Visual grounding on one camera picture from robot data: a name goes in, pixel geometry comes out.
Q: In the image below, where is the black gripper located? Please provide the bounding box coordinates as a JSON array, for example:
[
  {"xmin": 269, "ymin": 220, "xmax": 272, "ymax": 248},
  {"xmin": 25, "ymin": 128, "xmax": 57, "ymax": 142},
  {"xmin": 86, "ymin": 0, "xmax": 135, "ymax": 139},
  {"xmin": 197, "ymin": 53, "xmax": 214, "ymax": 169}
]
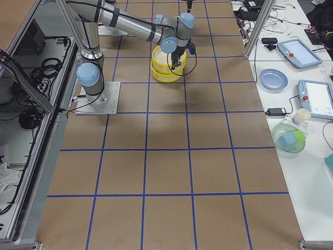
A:
[{"xmin": 171, "ymin": 0, "xmax": 193, "ymax": 69}]

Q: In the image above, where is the yellow rimmed bamboo steamer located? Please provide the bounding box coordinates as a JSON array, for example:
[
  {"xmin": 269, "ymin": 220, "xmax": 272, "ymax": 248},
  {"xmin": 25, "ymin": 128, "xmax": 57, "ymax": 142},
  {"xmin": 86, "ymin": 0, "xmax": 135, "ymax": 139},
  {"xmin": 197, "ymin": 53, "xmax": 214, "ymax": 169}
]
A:
[{"xmin": 152, "ymin": 46, "xmax": 187, "ymax": 74}]

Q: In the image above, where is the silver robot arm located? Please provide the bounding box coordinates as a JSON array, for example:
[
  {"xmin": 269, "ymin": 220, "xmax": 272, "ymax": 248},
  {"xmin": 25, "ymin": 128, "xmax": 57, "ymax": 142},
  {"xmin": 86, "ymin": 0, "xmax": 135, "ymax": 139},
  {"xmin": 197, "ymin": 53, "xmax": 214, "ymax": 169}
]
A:
[{"xmin": 66, "ymin": 1, "xmax": 196, "ymax": 69}]

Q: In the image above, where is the black webcam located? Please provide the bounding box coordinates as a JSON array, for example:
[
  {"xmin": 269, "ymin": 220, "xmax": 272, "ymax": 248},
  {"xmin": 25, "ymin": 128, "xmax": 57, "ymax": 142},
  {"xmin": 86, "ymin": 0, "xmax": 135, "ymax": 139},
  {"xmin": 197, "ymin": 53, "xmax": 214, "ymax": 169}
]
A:
[{"xmin": 261, "ymin": 37, "xmax": 278, "ymax": 51}]

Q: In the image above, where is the blue plate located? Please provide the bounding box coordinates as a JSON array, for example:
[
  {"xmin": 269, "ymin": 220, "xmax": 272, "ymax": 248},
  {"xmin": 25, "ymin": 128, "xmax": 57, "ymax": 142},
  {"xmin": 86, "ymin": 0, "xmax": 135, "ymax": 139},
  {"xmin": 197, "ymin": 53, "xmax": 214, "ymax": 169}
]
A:
[{"xmin": 259, "ymin": 68, "xmax": 288, "ymax": 93}]

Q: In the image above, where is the far blue teach pendant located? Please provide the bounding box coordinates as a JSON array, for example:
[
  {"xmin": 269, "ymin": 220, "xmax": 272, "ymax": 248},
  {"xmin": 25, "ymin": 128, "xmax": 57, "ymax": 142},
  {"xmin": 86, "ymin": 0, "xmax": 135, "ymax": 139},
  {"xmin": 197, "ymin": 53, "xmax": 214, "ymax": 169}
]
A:
[{"xmin": 277, "ymin": 39, "xmax": 323, "ymax": 68}]

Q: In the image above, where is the blue teach pendant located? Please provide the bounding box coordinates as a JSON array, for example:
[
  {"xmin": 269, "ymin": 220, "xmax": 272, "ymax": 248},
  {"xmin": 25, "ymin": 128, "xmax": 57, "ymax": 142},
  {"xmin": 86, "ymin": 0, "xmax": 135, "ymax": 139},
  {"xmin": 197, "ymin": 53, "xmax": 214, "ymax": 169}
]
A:
[
  {"xmin": 277, "ymin": 39, "xmax": 323, "ymax": 68},
  {"xmin": 297, "ymin": 80, "xmax": 332, "ymax": 120}
]

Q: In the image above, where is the black power adapter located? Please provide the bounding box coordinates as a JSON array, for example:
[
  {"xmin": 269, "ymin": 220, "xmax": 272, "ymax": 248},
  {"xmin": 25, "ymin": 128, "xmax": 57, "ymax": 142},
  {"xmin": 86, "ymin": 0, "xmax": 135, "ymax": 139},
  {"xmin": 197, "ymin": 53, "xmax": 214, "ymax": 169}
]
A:
[{"xmin": 265, "ymin": 108, "xmax": 287, "ymax": 117}]

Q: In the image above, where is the white paper cup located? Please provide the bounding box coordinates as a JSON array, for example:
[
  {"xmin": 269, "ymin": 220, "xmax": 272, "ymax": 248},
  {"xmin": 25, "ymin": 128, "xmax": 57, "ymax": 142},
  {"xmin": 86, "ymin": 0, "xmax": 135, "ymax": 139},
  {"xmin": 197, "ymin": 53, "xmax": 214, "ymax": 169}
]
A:
[{"xmin": 292, "ymin": 108, "xmax": 311, "ymax": 125}]

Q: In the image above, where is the blue sponge block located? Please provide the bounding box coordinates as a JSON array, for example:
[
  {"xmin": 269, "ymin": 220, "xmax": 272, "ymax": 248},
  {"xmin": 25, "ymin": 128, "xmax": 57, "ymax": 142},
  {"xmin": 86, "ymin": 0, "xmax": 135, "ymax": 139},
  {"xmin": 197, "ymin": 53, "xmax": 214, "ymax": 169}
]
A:
[{"xmin": 277, "ymin": 132, "xmax": 296, "ymax": 147}]

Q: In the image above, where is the green glass bowl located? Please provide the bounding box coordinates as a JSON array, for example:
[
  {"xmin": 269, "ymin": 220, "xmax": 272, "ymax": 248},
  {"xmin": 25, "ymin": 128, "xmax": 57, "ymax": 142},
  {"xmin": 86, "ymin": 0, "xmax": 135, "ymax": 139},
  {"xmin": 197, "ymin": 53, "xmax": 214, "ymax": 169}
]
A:
[{"xmin": 271, "ymin": 123, "xmax": 306, "ymax": 159}]

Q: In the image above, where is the near blue teach pendant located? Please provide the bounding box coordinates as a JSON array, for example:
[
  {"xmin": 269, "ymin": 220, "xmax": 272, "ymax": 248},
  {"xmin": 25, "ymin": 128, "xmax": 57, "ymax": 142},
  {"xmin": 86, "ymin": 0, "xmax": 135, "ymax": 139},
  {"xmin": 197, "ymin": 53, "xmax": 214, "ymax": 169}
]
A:
[{"xmin": 297, "ymin": 80, "xmax": 332, "ymax": 120}]

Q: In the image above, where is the green sponge block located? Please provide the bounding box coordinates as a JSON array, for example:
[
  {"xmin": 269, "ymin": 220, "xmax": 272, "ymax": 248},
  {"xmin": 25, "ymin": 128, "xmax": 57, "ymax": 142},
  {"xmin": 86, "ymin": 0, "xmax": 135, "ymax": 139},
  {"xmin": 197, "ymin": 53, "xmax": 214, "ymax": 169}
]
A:
[{"xmin": 291, "ymin": 130, "xmax": 306, "ymax": 143}]

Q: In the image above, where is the crumpled white cloth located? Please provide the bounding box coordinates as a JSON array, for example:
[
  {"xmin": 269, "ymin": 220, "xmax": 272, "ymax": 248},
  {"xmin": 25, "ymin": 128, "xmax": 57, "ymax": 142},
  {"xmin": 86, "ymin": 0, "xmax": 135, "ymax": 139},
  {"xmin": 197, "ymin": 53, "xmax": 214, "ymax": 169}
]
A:
[{"xmin": 0, "ymin": 145, "xmax": 19, "ymax": 206}]

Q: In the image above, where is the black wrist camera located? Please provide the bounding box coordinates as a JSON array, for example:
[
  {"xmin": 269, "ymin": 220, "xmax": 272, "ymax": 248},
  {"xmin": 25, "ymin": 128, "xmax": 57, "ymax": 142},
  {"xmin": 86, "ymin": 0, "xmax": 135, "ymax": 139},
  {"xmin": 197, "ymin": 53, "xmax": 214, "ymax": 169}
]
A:
[{"xmin": 187, "ymin": 38, "xmax": 196, "ymax": 55}]

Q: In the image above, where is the black camera cable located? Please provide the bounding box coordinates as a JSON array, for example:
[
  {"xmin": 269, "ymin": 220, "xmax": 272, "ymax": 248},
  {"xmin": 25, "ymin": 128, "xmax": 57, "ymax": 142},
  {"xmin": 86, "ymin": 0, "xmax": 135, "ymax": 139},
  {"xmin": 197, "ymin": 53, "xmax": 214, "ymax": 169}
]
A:
[{"xmin": 166, "ymin": 39, "xmax": 198, "ymax": 77}]

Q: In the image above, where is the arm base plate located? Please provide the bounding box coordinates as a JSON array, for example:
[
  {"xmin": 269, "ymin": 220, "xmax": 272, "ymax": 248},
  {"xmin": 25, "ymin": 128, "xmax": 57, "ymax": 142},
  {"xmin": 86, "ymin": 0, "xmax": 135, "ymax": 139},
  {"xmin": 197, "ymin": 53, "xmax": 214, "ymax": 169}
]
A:
[
  {"xmin": 75, "ymin": 82, "xmax": 121, "ymax": 115},
  {"xmin": 98, "ymin": 25, "xmax": 128, "ymax": 36}
]

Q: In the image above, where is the aluminium frame post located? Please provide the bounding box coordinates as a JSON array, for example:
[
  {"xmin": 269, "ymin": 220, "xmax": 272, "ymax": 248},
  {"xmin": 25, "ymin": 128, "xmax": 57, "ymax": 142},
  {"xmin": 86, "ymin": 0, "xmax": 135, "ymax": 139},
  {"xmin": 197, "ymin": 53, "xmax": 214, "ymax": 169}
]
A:
[{"xmin": 243, "ymin": 0, "xmax": 276, "ymax": 59}]

